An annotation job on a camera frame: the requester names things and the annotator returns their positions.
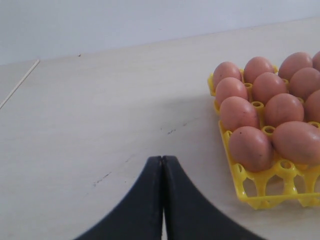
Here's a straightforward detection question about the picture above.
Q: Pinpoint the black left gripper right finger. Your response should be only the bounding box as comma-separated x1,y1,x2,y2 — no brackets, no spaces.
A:
162,156,262,240

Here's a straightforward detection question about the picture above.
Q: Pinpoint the yellow plastic egg tray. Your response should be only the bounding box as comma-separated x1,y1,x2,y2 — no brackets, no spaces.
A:
206,65,320,210

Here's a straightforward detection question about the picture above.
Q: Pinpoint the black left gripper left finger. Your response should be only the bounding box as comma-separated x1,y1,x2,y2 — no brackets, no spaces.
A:
77,156,163,240

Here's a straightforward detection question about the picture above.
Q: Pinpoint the brown egg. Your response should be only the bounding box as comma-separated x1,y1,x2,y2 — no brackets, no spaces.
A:
228,126,274,173
264,93,304,127
219,96,260,132
272,121,320,165
304,90,320,123

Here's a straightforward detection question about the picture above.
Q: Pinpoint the brown egg placed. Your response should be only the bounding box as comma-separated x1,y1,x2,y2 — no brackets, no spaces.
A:
251,72,287,105
215,77,249,106
288,67,320,101
312,51,320,71
213,61,242,88
278,52,313,81
243,56,275,84

